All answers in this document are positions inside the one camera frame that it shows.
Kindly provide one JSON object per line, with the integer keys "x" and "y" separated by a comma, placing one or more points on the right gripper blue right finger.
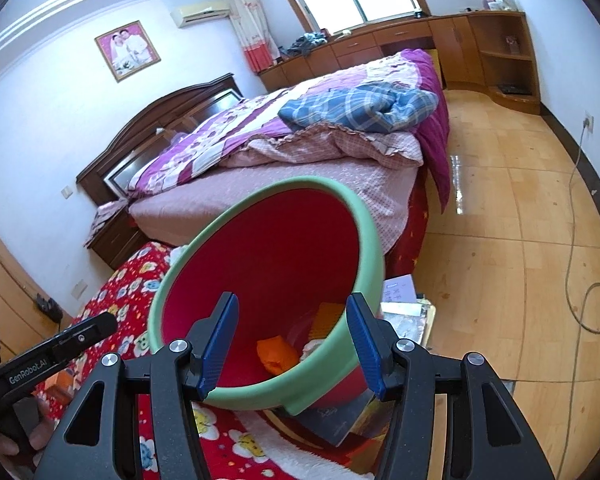
{"x": 373, "y": 348}

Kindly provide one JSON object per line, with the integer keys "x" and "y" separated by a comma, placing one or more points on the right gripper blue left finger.
{"x": 210, "y": 339}

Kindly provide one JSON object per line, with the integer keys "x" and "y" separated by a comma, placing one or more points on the orange wrapper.
{"x": 277, "y": 355}

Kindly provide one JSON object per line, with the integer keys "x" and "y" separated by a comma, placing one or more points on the red bucket green rim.
{"x": 283, "y": 251}

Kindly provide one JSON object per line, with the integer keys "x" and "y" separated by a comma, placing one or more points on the person's left hand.
{"x": 25, "y": 430}

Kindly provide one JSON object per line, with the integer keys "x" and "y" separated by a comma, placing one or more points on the stack of books and papers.
{"x": 404, "y": 316}

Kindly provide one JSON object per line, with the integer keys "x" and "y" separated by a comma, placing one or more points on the wooden wardrobe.
{"x": 22, "y": 323}

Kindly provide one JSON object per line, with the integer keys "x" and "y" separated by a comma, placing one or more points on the dark wooden nightstand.
{"x": 118, "y": 241}

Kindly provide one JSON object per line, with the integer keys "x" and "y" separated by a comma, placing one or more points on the folded cloth on nightstand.
{"x": 104, "y": 213}

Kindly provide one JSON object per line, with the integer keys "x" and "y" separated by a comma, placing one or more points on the purple floral quilt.
{"x": 217, "y": 136}

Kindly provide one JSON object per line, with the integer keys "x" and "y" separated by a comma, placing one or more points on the pink frilled bedspread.
{"x": 323, "y": 142}

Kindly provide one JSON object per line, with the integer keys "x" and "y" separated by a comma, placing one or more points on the wooden bed with headboard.
{"x": 396, "y": 198}

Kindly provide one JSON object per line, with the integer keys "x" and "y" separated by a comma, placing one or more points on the blue plaid blanket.
{"x": 379, "y": 107}

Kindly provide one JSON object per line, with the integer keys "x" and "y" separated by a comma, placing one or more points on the framed wedding photo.
{"x": 127, "y": 50}

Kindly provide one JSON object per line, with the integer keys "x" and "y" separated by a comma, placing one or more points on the pile of dark clothes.
{"x": 304, "y": 45}

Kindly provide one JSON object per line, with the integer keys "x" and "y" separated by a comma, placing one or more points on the long wooden cabinet desk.
{"x": 451, "y": 36}

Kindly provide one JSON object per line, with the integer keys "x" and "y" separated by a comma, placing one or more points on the wooden corner shelf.
{"x": 508, "y": 60}

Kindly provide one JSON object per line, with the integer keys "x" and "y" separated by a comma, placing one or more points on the white air conditioner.
{"x": 199, "y": 12}

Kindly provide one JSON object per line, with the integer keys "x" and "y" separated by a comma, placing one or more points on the floral curtain red hem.
{"x": 254, "y": 35}

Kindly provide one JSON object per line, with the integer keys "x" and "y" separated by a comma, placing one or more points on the items on shelf top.
{"x": 500, "y": 5}

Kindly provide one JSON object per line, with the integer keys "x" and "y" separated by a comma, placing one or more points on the wall power socket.
{"x": 588, "y": 123}

